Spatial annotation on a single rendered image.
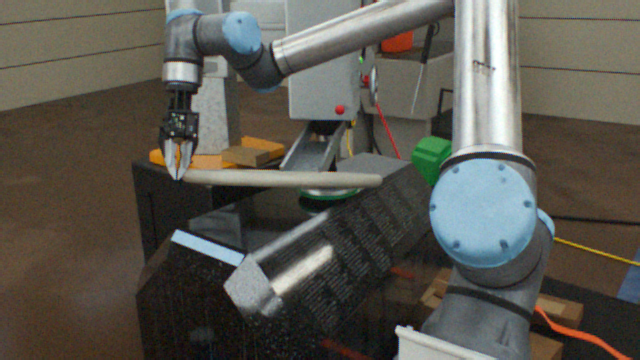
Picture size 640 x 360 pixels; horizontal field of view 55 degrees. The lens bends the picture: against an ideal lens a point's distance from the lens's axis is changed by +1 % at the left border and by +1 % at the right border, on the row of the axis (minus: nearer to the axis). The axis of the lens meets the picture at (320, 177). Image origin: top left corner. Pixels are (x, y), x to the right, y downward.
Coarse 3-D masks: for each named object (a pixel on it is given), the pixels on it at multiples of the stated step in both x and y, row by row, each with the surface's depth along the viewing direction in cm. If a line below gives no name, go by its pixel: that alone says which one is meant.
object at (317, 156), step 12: (360, 108) 231; (348, 120) 217; (312, 132) 215; (336, 132) 200; (300, 144) 195; (312, 144) 203; (324, 144) 203; (336, 144) 197; (288, 156) 180; (300, 156) 193; (312, 156) 192; (324, 156) 179; (288, 168) 179; (300, 168) 183; (312, 168) 183; (324, 168) 176
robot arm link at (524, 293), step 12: (540, 216) 106; (540, 228) 106; (552, 228) 108; (552, 240) 108; (540, 252) 99; (540, 264) 102; (456, 276) 107; (528, 276) 100; (540, 276) 105; (480, 288) 103; (492, 288) 101; (504, 288) 101; (516, 288) 102; (528, 288) 103; (516, 300) 102; (528, 300) 103
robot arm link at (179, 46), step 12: (180, 12) 137; (192, 12) 137; (168, 24) 138; (180, 24) 136; (192, 24) 135; (168, 36) 137; (180, 36) 136; (192, 36) 135; (168, 48) 137; (180, 48) 136; (192, 48) 136; (168, 60) 137; (180, 60) 136; (192, 60) 137
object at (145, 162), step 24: (144, 168) 288; (264, 168) 281; (144, 192) 294; (168, 192) 281; (192, 192) 268; (216, 192) 262; (240, 192) 273; (144, 216) 301; (168, 216) 288; (192, 216) 275; (144, 240) 307
